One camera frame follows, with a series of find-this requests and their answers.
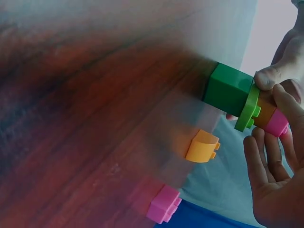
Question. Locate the pink curved toy block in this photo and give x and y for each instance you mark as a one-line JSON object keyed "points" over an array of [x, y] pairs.
{"points": [[276, 123]]}

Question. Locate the person's right thumb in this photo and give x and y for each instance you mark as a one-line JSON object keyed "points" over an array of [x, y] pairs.
{"points": [[290, 108]]}

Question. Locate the light green toy plate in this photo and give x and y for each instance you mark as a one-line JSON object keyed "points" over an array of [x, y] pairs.
{"points": [[248, 110]]}

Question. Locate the person's left fingers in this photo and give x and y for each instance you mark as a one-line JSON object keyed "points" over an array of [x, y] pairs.
{"points": [[230, 116]]}

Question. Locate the orange toy block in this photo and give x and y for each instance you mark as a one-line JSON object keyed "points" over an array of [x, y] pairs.
{"points": [[264, 110]]}

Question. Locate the person's left thumb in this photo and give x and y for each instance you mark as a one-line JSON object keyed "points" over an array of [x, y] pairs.
{"points": [[267, 77]]}

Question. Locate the dark green toy block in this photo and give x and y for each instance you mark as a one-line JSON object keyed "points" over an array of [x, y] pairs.
{"points": [[228, 91]]}

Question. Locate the person's left hand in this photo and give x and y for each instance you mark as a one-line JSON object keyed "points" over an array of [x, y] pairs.
{"points": [[288, 59]]}

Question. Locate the person's right hand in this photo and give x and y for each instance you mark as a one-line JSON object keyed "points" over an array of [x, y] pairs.
{"points": [[280, 199]]}

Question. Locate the yellow-orange curved toy block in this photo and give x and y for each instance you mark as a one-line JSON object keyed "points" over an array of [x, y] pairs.
{"points": [[202, 149]]}

